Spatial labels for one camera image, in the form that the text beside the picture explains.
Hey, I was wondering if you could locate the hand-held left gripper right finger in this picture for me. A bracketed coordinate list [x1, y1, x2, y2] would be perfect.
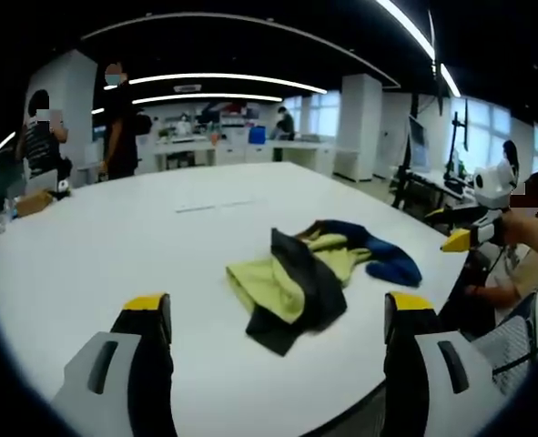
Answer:
[383, 290, 506, 437]

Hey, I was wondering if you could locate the grey mesh office chair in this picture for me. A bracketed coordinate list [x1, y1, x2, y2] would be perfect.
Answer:
[472, 290, 538, 397]

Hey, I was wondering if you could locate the brown cardboard box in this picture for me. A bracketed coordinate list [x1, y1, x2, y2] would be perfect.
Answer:
[15, 188, 55, 219]

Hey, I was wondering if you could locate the yellow-green black blue garment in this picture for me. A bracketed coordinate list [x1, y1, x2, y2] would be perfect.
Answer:
[225, 218, 423, 359]

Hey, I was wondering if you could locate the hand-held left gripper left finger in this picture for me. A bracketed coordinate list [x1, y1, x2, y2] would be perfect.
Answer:
[49, 293, 178, 437]

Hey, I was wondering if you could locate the computer monitor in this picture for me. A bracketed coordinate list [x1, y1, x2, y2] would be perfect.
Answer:
[407, 115, 430, 173]

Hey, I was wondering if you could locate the long ceiling light strip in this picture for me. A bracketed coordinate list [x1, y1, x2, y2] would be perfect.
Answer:
[375, 0, 462, 98]
[131, 93, 283, 106]
[103, 72, 329, 96]

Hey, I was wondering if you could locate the white background counter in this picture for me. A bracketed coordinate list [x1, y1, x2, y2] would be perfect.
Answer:
[153, 137, 339, 178]

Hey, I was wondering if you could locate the black-legged side desk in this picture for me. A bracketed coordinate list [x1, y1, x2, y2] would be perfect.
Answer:
[390, 166, 479, 224]

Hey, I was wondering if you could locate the black monitor stand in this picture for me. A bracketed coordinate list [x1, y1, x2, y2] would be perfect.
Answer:
[445, 98, 471, 186]

